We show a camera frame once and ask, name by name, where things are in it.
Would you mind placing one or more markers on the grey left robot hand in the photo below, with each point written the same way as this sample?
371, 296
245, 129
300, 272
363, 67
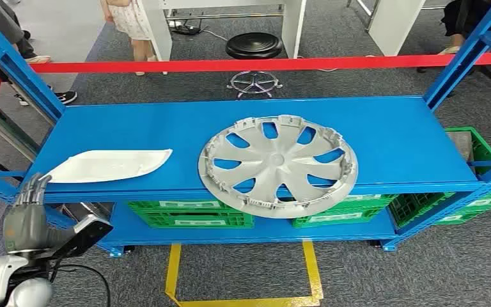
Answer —
29, 229

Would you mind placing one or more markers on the white curved plastic part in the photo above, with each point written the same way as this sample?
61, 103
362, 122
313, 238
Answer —
110, 165

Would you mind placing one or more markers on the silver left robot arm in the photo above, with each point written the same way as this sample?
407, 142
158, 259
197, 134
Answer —
0, 275

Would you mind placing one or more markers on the blue metal shelf rack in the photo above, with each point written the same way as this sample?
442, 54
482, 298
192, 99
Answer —
377, 140

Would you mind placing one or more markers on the grey metal bar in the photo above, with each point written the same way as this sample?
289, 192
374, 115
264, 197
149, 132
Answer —
0, 123

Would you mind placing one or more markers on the black power strip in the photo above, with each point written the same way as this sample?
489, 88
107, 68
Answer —
186, 29

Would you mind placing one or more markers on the grey wheel hubcap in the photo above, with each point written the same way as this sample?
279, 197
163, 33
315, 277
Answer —
276, 160

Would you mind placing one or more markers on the yellow floor tape square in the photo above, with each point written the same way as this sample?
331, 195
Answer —
313, 271

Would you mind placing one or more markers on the black round stool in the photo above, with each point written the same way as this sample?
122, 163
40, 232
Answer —
254, 44

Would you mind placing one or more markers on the red barrier tape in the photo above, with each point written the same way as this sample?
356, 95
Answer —
271, 64

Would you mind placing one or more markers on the white desk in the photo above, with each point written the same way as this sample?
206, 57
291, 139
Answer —
292, 25
393, 25

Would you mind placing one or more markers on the grey slab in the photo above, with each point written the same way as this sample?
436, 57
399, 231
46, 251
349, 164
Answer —
461, 146

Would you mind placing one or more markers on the black office chair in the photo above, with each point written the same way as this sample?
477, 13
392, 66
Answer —
489, 74

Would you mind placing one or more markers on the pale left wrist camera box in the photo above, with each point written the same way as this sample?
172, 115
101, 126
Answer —
86, 233

